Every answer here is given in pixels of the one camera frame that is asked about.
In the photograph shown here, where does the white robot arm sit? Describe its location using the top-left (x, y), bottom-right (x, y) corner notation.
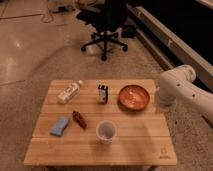
top-left (155, 64), bottom-right (213, 123)

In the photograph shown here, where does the orange ceramic bowl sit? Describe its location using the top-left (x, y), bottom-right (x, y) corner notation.
top-left (118, 85), bottom-right (150, 111)

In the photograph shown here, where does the small dark box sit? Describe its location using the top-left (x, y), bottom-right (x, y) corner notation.
top-left (98, 85), bottom-right (108, 104)

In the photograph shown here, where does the white plastic bottle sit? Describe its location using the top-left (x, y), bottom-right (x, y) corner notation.
top-left (57, 80), bottom-right (83, 104)

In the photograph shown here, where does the brown snack packet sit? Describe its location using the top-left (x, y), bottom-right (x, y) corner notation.
top-left (72, 111), bottom-right (87, 129)

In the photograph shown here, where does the clear plastic cup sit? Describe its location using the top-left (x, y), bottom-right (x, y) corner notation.
top-left (96, 120), bottom-right (117, 144)

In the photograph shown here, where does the black box on floor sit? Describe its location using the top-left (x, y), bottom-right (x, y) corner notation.
top-left (121, 25), bottom-right (136, 38)

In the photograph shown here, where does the black office chair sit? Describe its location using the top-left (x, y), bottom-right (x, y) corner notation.
top-left (76, 0), bottom-right (128, 61)

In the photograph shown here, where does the power strip with cables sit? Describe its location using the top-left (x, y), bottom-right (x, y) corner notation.
top-left (50, 5), bottom-right (75, 13)

